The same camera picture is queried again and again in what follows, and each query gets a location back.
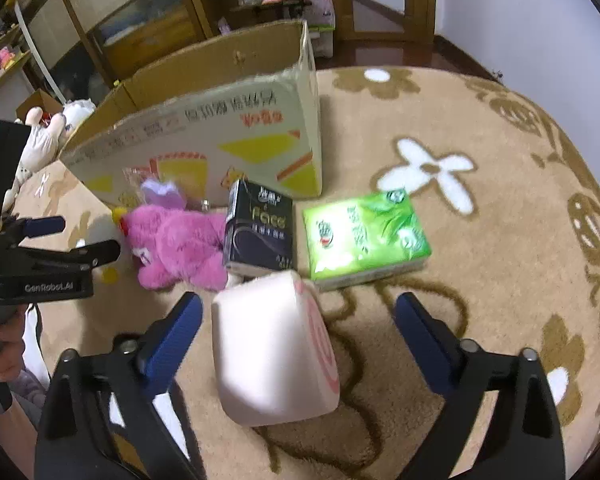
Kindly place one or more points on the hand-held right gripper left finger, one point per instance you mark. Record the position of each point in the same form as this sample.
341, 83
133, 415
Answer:
175, 340

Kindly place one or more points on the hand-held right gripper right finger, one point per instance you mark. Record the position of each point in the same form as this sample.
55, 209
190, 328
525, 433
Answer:
420, 340

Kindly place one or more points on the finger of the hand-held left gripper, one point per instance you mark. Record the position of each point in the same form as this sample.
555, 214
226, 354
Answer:
80, 255
42, 226

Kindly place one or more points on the white plush doll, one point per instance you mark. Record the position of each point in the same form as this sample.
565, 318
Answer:
102, 232

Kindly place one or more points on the pink plush bear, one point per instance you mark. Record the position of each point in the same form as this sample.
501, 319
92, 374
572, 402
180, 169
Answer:
180, 245

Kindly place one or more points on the green tissue pack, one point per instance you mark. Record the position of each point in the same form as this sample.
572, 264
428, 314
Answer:
365, 235

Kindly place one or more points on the black tissue pack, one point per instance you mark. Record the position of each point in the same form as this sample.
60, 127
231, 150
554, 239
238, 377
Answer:
260, 230

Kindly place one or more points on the printed cardboard box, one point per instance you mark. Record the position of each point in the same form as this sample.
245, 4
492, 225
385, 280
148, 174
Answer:
205, 125

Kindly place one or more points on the person's left hand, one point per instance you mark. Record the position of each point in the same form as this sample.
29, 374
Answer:
7, 347

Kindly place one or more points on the pale pink plush toy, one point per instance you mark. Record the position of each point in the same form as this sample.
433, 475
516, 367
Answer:
40, 140

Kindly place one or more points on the beige floral blanket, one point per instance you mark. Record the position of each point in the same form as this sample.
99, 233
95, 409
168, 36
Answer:
480, 285

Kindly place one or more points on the small brown cardboard box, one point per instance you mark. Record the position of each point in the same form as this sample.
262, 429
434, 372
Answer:
42, 100

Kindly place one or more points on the white-haired plush doll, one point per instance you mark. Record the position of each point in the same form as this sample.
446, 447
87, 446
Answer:
80, 110

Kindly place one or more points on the small purple plush toy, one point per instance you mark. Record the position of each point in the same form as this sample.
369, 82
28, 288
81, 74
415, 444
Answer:
162, 192

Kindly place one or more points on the white curved bar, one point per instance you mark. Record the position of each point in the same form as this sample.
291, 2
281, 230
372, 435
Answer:
35, 55

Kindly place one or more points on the wooden wardrobe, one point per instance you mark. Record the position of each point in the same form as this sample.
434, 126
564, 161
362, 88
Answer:
130, 25

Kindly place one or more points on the clear plastic storage box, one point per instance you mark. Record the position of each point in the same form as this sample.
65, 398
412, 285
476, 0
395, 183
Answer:
322, 25

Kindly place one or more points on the wooden door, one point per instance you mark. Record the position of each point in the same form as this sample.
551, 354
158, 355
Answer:
340, 0

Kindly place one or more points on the wall shelf with figurines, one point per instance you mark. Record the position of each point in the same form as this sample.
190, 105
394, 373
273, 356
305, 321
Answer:
5, 60

